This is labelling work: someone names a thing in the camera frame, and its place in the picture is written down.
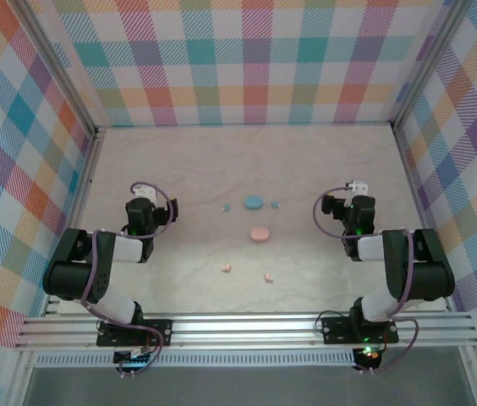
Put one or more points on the pink earbud charging case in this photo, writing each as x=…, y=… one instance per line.
x=259, y=235

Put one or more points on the blue earbud charging case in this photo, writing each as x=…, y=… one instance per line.
x=253, y=202

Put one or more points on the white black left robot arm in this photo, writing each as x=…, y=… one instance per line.
x=73, y=279

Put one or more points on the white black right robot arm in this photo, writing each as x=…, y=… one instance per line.
x=424, y=275

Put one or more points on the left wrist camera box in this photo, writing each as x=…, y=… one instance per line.
x=143, y=192

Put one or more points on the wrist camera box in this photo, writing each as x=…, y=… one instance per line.
x=357, y=187
x=143, y=192

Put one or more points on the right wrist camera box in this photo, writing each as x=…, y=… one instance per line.
x=357, y=187

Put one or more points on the aluminium side rail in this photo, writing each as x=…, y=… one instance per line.
x=416, y=190
x=82, y=190

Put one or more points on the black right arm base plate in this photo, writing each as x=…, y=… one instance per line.
x=336, y=330

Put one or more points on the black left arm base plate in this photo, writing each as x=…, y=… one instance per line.
x=158, y=332

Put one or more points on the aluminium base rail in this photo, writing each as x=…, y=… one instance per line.
x=242, y=330

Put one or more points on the aluminium corner post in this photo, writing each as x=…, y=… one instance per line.
x=431, y=63
x=58, y=69

